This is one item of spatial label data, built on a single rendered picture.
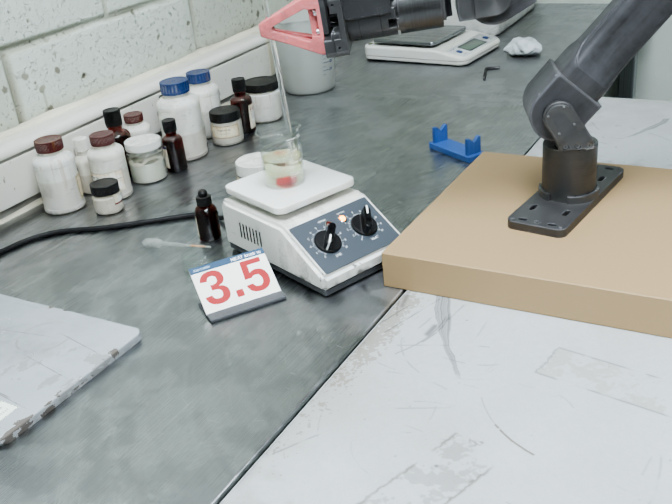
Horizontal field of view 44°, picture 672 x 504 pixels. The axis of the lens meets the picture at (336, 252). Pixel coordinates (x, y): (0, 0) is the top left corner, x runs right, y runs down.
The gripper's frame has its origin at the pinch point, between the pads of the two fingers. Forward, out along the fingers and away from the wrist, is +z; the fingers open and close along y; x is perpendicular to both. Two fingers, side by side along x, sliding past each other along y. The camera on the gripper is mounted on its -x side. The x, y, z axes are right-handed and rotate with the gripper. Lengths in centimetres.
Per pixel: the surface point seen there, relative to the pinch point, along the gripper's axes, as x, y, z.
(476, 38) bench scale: 27, -93, -28
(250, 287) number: 25.7, 12.6, 5.6
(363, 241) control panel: 24.2, 7.5, -7.4
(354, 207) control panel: 21.8, 2.9, -6.5
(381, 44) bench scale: 25, -93, -7
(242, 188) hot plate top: 18.2, 1.1, 6.9
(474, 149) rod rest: 27.6, -26.3, -22.4
